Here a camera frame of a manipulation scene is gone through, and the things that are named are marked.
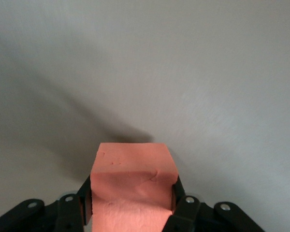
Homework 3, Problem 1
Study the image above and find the orange foam block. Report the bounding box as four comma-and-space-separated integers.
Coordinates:
90, 142, 179, 232

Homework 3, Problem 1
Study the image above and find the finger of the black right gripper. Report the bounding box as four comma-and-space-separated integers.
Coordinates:
0, 174, 93, 232
163, 176, 264, 232

